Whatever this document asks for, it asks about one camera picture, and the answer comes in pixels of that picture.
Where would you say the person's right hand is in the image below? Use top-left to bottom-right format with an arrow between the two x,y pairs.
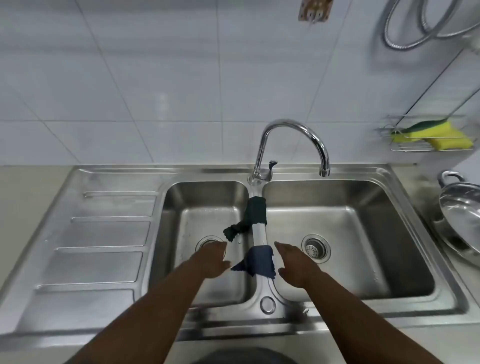
274,241 -> 324,289

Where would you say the person's left hand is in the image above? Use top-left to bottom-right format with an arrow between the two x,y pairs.
187,241 -> 232,281

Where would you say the person's right forearm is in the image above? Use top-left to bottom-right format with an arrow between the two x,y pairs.
300,271 -> 445,364

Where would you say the person's left forearm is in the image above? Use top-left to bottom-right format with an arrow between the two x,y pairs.
72,262 -> 211,364

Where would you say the dark blue cloth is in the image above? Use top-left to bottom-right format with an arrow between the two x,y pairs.
230,245 -> 278,280

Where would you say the round steel drain strainer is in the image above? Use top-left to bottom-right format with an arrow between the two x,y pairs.
301,234 -> 332,260
195,235 -> 226,259

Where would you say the dark green cloth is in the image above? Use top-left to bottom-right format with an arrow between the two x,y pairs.
223,196 -> 268,241

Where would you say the stainless steel double sink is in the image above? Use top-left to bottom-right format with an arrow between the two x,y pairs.
0,164 -> 480,343

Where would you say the chrome gooseneck faucet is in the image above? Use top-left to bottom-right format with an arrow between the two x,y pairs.
249,119 -> 331,188

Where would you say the stainless steel pan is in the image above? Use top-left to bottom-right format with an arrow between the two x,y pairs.
436,170 -> 480,268

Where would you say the yellow sponge with green pad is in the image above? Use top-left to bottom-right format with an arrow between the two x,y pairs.
391,119 -> 449,144

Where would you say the plain yellow sponge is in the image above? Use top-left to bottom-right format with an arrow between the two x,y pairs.
427,121 -> 475,151

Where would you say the chrome wire wall rack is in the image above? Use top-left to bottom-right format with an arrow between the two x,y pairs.
376,114 -> 479,153

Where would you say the coiled metal shower hose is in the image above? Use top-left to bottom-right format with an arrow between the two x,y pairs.
382,0 -> 480,52

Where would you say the brown wall socket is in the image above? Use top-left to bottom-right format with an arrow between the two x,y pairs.
298,0 -> 335,24

